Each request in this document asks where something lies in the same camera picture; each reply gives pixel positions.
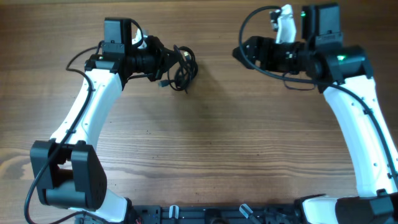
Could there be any black USB cable one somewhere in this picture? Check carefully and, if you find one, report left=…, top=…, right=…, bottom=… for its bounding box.
left=167, top=44, right=199, bottom=94

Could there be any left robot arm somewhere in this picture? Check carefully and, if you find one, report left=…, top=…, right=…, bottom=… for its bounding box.
left=24, top=17, right=198, bottom=223

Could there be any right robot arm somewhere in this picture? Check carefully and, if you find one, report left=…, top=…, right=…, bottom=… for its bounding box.
left=233, top=2, right=397, bottom=223

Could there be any black USB cable two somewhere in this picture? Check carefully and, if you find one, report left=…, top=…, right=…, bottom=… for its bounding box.
left=157, top=52, right=192, bottom=88

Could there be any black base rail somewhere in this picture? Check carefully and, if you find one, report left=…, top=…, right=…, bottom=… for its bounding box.
left=134, top=204, right=301, bottom=224

